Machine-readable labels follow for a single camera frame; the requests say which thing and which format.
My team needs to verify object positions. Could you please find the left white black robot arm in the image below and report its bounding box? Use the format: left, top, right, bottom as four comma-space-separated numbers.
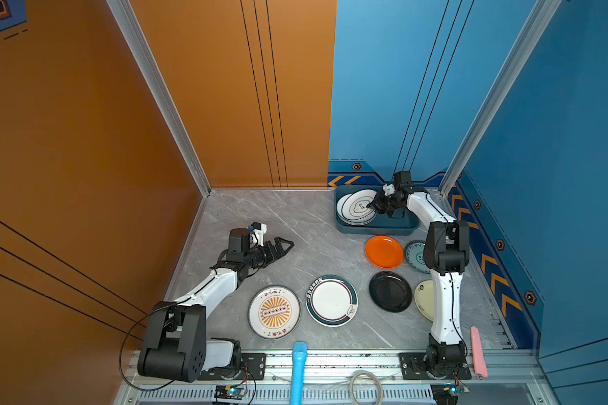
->
137, 222, 295, 382

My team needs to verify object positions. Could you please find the right green circuit board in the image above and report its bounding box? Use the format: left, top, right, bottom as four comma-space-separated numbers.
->
431, 384, 471, 405

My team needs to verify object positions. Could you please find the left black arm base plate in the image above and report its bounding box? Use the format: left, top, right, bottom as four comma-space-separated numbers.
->
198, 352, 266, 381

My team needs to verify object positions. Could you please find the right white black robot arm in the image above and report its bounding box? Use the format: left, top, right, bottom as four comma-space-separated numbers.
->
368, 171, 471, 379

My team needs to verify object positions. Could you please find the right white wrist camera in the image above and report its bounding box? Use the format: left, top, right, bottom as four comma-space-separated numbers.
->
383, 183, 396, 198

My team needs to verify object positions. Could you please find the pink handle tool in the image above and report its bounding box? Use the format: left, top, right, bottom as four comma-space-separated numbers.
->
470, 327, 488, 380

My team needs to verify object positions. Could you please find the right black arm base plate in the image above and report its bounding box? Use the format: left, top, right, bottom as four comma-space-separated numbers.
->
399, 352, 472, 381

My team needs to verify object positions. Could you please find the aluminium frame rail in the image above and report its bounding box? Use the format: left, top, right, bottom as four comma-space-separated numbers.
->
114, 349, 559, 404

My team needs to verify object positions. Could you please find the green circuit board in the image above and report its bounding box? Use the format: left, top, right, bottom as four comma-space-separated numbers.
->
213, 385, 248, 404
431, 384, 471, 405

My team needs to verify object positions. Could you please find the white flower plate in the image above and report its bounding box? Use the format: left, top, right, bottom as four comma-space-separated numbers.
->
336, 193, 352, 222
343, 189, 377, 226

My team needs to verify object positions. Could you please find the teal patterned small plate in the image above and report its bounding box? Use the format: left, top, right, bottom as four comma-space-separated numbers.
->
404, 241, 431, 274

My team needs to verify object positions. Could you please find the light blue handle tool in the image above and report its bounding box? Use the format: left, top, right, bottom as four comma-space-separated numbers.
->
290, 342, 307, 405

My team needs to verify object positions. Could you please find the left green circuit board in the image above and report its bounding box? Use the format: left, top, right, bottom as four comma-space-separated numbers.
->
213, 385, 248, 404

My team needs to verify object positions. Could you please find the white plate dark green rim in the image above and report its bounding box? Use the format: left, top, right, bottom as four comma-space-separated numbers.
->
305, 274, 359, 327

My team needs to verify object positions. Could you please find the coiled grey cable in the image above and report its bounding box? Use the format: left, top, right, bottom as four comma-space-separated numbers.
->
348, 370, 384, 405

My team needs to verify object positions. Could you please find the large orange sunburst plate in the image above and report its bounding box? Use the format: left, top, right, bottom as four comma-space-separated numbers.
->
248, 285, 302, 340

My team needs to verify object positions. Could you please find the teal plastic bin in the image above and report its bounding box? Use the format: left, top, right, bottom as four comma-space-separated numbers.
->
334, 185, 421, 236

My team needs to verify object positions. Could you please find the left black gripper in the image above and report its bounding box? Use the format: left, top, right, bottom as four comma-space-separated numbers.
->
243, 238, 293, 271

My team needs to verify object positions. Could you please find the black plate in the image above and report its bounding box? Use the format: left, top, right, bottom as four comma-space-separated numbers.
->
368, 271, 413, 313

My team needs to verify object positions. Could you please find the cream yellow plate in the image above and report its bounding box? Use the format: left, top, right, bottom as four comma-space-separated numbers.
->
414, 280, 434, 322

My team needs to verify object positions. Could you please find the orange plastic plate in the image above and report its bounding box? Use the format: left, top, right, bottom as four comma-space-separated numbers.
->
364, 236, 405, 270

